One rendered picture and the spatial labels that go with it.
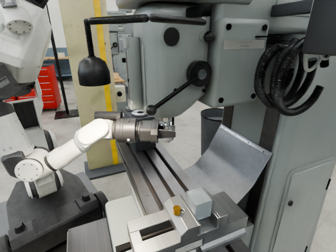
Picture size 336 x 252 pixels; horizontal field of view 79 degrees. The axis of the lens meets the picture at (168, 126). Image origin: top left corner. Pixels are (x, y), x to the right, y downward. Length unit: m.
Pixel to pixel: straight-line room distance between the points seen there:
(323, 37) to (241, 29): 0.21
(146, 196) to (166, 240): 0.26
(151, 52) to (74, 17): 1.81
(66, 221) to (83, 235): 0.39
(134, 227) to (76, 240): 0.42
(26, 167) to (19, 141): 0.09
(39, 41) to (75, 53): 1.46
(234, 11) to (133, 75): 0.33
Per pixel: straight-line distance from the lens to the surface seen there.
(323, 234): 2.39
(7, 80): 0.82
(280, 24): 0.79
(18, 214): 1.62
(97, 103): 2.44
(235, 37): 0.65
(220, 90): 0.65
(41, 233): 1.41
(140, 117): 1.06
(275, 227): 1.12
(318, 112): 0.93
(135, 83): 0.63
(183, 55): 0.59
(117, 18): 0.45
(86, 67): 0.50
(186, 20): 0.47
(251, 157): 0.92
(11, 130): 0.80
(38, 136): 1.25
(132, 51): 0.62
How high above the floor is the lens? 1.55
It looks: 23 degrees down
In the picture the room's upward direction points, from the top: straight up
